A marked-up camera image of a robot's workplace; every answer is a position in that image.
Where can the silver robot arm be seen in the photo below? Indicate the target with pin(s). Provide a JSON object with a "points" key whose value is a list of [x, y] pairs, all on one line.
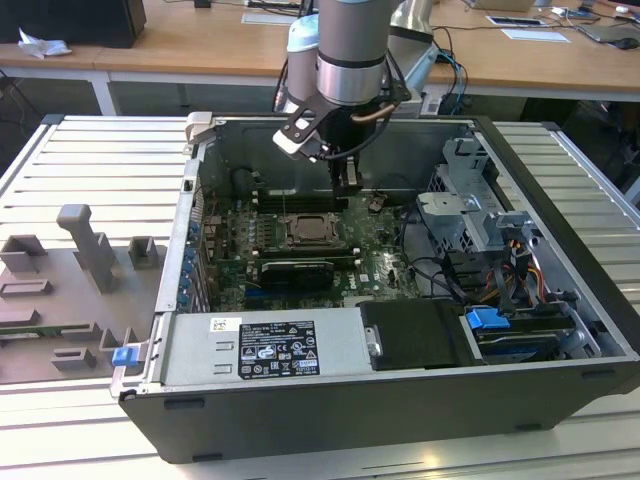
{"points": [[350, 50]]}

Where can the CPU socket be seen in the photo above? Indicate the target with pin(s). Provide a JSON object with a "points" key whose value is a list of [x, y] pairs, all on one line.
{"points": [[287, 245]]}

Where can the black cylinder capacitor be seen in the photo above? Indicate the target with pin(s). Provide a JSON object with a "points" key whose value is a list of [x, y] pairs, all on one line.
{"points": [[241, 180]]}

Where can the grey metal drive cage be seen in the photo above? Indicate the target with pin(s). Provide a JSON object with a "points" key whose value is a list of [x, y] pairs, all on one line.
{"points": [[450, 215]]}

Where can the green motherboard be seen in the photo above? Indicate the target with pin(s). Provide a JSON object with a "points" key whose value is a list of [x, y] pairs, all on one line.
{"points": [[380, 270]]}

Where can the grey case corner latch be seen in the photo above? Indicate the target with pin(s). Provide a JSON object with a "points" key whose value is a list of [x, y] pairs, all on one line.
{"points": [[197, 127]]}

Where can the black graphics card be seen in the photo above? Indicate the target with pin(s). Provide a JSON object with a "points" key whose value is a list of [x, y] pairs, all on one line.
{"points": [[295, 277]]}

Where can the long wooden desk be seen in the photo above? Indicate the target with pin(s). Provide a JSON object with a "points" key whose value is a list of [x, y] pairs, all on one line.
{"points": [[200, 45]]}

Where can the black plastic shroud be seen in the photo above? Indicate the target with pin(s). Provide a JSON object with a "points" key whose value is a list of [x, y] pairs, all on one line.
{"points": [[415, 335]]}

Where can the white paper sheet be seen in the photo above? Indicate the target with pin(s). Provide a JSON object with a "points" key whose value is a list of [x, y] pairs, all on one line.
{"points": [[535, 34]]}

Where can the blue disk carrier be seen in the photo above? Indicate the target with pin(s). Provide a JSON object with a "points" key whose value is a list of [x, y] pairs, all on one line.
{"points": [[485, 318]]}

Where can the silver power supply unit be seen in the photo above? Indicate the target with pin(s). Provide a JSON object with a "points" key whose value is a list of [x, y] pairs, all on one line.
{"points": [[195, 345]]}

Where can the black box on desk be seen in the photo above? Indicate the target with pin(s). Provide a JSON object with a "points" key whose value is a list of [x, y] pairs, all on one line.
{"points": [[75, 22]]}

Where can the black open PC case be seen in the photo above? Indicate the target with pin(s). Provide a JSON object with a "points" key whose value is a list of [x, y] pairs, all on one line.
{"points": [[350, 425]]}

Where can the black computer mouse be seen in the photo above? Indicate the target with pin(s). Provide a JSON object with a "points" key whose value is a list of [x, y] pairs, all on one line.
{"points": [[623, 43]]}

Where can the blue case latch tab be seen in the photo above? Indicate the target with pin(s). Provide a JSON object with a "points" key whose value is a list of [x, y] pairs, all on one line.
{"points": [[124, 357]]}

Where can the crumpled white paper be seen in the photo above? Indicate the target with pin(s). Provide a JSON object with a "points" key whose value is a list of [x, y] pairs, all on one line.
{"points": [[42, 46]]}

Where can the grey parts rack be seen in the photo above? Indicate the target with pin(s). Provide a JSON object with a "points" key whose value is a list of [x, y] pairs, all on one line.
{"points": [[60, 295]]}

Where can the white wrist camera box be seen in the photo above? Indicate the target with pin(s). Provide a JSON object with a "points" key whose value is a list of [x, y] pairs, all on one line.
{"points": [[295, 145]]}

